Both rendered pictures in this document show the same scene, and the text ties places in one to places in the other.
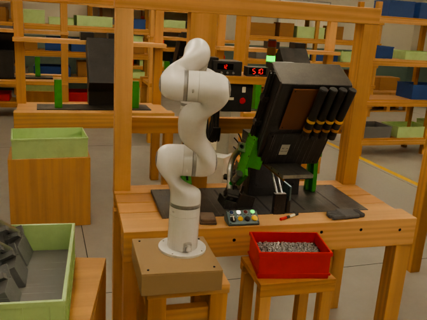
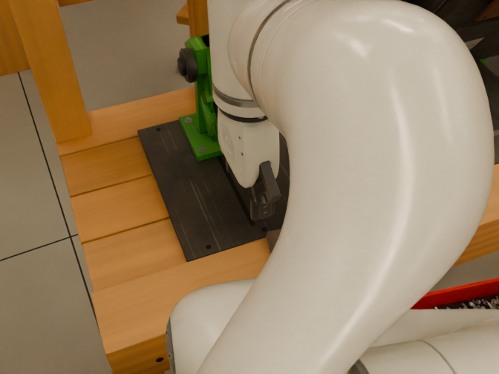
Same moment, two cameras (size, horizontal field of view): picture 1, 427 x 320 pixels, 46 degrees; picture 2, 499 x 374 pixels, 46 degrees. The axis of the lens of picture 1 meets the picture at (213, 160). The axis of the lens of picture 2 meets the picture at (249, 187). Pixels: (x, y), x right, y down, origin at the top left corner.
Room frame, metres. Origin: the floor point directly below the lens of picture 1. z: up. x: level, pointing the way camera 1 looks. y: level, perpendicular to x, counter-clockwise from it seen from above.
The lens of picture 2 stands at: (1.55, 0.16, 1.89)
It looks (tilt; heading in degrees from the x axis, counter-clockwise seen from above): 48 degrees down; 355
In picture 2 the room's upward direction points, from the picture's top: straight up
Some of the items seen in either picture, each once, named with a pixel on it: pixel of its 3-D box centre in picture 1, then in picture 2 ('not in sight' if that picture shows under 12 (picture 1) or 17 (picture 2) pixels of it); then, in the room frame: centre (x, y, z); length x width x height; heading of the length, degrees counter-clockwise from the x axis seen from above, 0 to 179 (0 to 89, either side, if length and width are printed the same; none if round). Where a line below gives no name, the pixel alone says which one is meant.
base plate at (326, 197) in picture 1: (257, 200); (373, 130); (2.59, -0.25, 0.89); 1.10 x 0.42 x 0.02; 106
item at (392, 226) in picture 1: (276, 233); (430, 230); (2.32, -0.33, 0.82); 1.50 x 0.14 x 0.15; 106
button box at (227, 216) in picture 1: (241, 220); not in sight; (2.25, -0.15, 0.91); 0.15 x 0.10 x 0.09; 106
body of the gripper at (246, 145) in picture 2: not in sight; (249, 128); (2.07, 0.11, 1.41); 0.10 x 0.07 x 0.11; 16
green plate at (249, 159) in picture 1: (252, 153); not in sight; (2.51, -0.20, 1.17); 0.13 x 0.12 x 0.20; 106
